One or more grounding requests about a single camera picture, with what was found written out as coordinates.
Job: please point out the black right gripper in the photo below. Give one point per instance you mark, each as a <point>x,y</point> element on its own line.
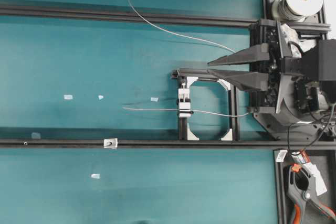
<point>272,44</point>

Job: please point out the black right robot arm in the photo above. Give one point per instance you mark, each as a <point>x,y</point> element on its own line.
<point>291,83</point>

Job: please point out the orange black spring clamp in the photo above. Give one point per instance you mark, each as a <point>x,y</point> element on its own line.
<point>304,186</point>

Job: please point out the white tape piece far left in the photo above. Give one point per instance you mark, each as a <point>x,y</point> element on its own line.
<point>68,97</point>

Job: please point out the white tape piece lower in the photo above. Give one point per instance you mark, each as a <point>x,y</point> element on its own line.
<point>95,176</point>

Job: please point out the black square extrusion frame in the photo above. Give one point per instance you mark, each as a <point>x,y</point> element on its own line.
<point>214,106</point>

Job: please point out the white wire guide block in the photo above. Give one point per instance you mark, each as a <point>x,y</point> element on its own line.
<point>184,103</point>

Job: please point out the white wire spool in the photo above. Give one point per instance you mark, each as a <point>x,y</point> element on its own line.
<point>295,10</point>

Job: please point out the lower black aluminium rail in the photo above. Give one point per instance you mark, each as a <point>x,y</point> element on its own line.
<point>48,143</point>

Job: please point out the black aluminium rail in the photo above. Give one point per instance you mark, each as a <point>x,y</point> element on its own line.
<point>113,14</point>
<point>48,143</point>

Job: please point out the white tape piece near frame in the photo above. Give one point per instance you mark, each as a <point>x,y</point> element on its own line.
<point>153,99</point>

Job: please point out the small metal fitting bracket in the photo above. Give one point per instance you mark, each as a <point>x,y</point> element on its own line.
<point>111,143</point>

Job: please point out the translucent tape on rail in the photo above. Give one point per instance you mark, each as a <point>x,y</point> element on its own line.
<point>35,135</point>

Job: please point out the upper black aluminium rail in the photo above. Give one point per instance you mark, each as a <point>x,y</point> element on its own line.
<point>113,14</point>

